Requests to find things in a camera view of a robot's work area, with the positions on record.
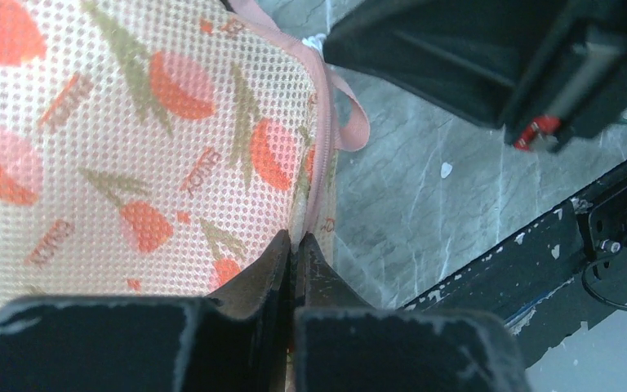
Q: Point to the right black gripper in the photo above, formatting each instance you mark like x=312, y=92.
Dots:
x=575, y=85

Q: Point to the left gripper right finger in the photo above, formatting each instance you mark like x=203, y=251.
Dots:
x=343, y=344

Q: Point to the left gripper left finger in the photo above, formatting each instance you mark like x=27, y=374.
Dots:
x=232, y=339

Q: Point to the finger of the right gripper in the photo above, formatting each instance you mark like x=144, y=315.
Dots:
x=467, y=57

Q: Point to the pink floral mesh laundry bag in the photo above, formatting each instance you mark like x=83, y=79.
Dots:
x=155, y=147

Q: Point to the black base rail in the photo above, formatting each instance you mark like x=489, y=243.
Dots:
x=546, y=280

